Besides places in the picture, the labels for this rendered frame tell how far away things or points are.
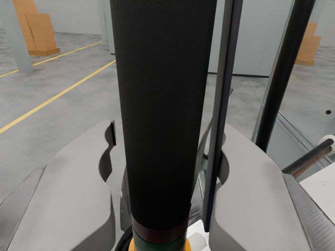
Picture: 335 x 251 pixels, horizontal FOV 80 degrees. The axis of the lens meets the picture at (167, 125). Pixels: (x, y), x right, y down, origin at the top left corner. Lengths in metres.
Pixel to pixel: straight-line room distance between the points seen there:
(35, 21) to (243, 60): 6.39
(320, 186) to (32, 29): 8.30
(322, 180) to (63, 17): 14.39
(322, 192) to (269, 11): 5.33
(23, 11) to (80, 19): 5.99
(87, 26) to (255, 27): 10.28
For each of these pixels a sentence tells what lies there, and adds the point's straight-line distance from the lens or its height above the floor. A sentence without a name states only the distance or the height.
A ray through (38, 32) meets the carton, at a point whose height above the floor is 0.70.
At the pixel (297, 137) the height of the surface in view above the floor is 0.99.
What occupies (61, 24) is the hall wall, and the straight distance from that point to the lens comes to 14.68.
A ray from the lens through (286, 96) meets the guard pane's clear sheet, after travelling 1.41.
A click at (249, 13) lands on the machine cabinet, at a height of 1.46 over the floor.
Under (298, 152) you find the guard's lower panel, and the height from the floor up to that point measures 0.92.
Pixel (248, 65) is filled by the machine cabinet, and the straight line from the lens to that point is 5.81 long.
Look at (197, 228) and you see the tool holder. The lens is 0.20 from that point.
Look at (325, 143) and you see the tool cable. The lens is 0.36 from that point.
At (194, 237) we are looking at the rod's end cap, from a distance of 0.20.
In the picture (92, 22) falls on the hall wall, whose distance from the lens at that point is 13.67.
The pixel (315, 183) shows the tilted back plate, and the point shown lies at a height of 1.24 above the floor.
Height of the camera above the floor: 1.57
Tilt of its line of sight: 31 degrees down
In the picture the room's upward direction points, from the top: 2 degrees clockwise
